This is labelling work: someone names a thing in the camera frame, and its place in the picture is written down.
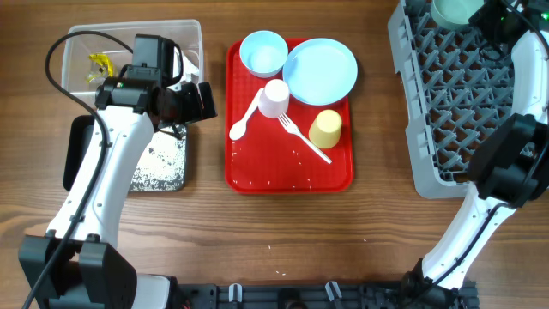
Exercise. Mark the red serving tray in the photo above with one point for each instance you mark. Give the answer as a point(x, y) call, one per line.
point(267, 159)

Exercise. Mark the clear plastic waste bin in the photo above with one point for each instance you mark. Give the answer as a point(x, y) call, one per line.
point(76, 65)

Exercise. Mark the grey dishwasher rack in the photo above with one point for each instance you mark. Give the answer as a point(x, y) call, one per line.
point(459, 89)

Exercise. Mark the light blue small bowl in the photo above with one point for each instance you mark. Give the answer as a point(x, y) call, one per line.
point(263, 53)

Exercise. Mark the white napkin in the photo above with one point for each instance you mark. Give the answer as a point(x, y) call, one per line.
point(190, 71)

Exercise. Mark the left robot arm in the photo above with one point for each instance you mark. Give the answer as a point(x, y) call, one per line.
point(76, 263)

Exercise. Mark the mint green bowl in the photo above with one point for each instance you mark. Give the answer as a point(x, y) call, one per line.
point(454, 14)

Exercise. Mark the yellow plastic cup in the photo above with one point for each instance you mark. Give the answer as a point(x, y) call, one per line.
point(325, 131)

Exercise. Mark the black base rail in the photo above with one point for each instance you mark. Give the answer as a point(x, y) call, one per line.
point(370, 295)

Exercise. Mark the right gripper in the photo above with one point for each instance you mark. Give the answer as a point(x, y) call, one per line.
point(485, 16)

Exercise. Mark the white plastic spoon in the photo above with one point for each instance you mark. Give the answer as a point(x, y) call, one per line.
point(238, 130)

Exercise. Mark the white plastic fork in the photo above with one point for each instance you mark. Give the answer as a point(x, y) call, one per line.
point(291, 128)

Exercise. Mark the white plastic cup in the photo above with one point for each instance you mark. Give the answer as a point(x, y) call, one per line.
point(274, 99)

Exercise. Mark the yellow snack wrapper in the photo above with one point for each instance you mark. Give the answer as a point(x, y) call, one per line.
point(101, 68)

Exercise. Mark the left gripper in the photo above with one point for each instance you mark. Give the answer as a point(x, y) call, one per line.
point(190, 92)

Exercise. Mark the black food waste tray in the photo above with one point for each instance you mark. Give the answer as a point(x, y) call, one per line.
point(161, 167)

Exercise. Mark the light blue plate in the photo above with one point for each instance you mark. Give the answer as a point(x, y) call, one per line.
point(320, 72)

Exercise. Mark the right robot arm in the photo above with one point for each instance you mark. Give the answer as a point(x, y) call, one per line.
point(509, 169)

